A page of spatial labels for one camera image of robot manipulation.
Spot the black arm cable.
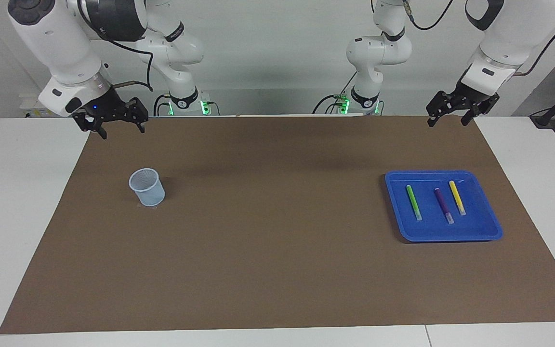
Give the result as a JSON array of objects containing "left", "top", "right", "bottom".
[
  {"left": 78, "top": 0, "right": 155, "bottom": 92},
  {"left": 400, "top": 0, "right": 555, "bottom": 78}
]

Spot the black base cable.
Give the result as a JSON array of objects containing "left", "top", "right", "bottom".
[
  {"left": 153, "top": 94, "right": 172, "bottom": 117},
  {"left": 312, "top": 71, "right": 357, "bottom": 115}
]

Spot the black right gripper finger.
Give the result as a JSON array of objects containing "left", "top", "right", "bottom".
[
  {"left": 121, "top": 97, "right": 149, "bottom": 134},
  {"left": 72, "top": 112, "right": 108, "bottom": 140}
]

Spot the purple marker pen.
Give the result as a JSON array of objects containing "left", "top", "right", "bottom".
[{"left": 434, "top": 187, "right": 455, "bottom": 225}]

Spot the green marker pen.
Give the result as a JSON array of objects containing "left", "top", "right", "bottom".
[{"left": 406, "top": 185, "right": 423, "bottom": 222}]

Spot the translucent pale blue cup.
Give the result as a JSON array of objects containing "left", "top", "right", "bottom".
[{"left": 129, "top": 168, "right": 166, "bottom": 207}]

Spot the yellow marker pen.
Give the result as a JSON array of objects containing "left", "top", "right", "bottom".
[{"left": 449, "top": 180, "right": 467, "bottom": 216}]

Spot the white wall socket box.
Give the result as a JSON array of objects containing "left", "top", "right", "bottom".
[{"left": 19, "top": 94, "right": 49, "bottom": 118}]

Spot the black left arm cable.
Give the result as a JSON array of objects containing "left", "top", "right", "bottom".
[{"left": 400, "top": 0, "right": 555, "bottom": 78}]

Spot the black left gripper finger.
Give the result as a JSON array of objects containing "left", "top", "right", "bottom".
[
  {"left": 460, "top": 96, "right": 500, "bottom": 127},
  {"left": 426, "top": 91, "right": 457, "bottom": 128}
]

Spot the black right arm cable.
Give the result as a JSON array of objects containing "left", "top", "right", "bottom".
[{"left": 78, "top": 0, "right": 155, "bottom": 92}]

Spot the blue plastic tray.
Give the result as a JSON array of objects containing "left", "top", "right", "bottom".
[{"left": 384, "top": 170, "right": 503, "bottom": 242}]

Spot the brown table mat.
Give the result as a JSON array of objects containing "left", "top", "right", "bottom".
[{"left": 0, "top": 116, "right": 555, "bottom": 334}]

